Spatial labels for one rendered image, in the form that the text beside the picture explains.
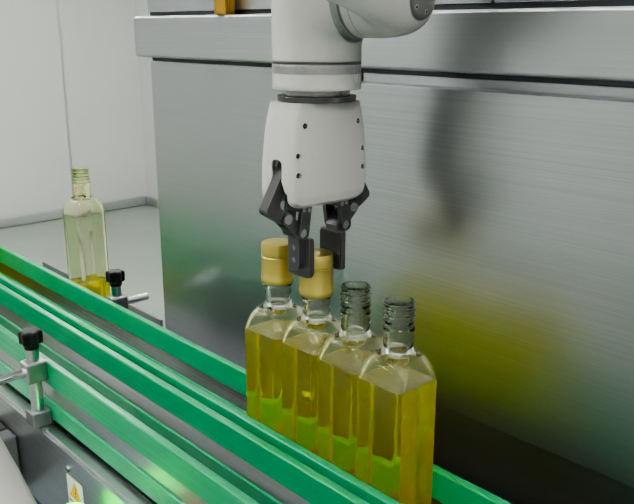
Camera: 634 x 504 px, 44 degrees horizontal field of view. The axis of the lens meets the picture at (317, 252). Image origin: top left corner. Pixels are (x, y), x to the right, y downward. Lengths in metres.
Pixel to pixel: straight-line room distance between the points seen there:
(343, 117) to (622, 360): 0.33
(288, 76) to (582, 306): 0.34
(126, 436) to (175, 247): 0.46
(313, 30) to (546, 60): 0.21
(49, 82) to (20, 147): 0.58
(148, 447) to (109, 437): 0.10
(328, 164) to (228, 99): 0.40
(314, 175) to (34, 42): 6.16
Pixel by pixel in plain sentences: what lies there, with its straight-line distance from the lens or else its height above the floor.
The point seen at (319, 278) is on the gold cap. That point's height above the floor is 1.31.
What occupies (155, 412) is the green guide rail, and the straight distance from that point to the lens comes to 1.02.
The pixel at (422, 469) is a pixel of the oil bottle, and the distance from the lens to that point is 0.78.
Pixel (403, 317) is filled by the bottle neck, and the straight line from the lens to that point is 0.71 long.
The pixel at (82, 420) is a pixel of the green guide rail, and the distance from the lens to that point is 1.03.
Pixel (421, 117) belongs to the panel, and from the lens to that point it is 0.83.
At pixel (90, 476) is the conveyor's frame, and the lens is 1.00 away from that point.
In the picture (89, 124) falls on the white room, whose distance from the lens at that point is 7.07.
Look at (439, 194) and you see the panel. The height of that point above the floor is 1.38.
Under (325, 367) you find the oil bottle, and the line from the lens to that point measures 0.78.
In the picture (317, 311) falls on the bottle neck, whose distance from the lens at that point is 0.80.
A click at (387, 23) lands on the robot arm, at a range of 0.68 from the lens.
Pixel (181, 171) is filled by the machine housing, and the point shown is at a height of 1.33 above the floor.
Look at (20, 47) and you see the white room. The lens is 6.81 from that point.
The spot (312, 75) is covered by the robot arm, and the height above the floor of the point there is 1.51.
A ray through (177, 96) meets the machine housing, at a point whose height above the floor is 1.45.
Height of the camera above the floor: 1.55
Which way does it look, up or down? 16 degrees down
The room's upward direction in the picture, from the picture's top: straight up
